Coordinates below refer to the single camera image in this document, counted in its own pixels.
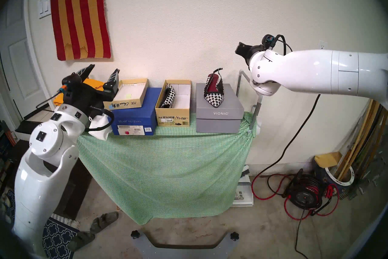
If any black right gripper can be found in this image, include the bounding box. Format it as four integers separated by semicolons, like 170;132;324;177
235;42;266;64

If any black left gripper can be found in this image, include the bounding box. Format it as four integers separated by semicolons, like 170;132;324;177
62;64;120;114

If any black white checkered slingback heel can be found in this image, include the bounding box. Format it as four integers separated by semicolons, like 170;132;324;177
160;83;176;108
204;68;225;108

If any tan handwritten box lid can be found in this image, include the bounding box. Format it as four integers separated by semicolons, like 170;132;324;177
104;78;149;110

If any blue Stuart Weitzman shoe box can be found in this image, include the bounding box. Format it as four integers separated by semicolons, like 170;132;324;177
108;88;162;135

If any grey Vionic shoe box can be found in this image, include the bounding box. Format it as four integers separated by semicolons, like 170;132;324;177
196;83;244;134

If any open tan shoe box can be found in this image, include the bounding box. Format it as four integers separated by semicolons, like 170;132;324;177
155;79;192;127

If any white appliance box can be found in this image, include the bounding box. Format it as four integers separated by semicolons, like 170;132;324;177
233;165;254;207

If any orange folded cloth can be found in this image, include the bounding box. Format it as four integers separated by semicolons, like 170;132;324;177
53;78;107;107

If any white dust bag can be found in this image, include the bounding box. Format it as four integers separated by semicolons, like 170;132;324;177
88;111;113;141

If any white panel door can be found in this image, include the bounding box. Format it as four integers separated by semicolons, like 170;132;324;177
0;0;50;122

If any dark wooden platform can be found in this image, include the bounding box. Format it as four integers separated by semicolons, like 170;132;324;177
42;140;93;219

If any green white checkered tablecloth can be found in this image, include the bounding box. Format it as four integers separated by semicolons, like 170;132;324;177
77;111;258;225

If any yellow cardboard block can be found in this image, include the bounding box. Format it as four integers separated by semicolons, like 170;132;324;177
314;152;342;168

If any bundle of wooden sticks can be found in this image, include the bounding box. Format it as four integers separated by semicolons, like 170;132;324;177
336;99;388;183

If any olive green sandal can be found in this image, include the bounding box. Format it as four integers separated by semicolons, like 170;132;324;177
90;211;119;234
67;231;96;252

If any blue white ceramic pot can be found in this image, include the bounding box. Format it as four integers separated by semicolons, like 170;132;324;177
315;164;355;198

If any blue white patterned rug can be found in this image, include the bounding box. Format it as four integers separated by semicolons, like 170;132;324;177
42;214;81;259

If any grey table side rail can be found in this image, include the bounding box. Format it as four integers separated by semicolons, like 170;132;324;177
238;70;263;136

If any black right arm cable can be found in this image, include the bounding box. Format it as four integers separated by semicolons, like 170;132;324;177
273;34;293;56

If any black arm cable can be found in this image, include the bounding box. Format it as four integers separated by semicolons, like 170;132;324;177
273;34;293;56
36;91;114;132

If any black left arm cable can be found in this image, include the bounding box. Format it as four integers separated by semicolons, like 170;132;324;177
36;91;114;132

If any red yellow striped wall hanging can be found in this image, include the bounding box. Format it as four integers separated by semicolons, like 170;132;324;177
50;0;111;61

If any white light switch plate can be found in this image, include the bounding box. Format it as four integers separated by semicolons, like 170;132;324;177
37;0;52;19

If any black power cable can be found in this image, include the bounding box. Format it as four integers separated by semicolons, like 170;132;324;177
255;94;321;198

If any red extension cable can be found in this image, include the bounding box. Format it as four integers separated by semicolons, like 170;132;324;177
251;173;340;221

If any black cable reel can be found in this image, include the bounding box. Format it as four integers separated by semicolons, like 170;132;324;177
286;175;324;210

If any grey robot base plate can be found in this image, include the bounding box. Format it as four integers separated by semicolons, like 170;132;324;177
131;230;240;259

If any thin black floor cable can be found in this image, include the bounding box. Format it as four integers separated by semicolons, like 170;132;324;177
296;207;309;259

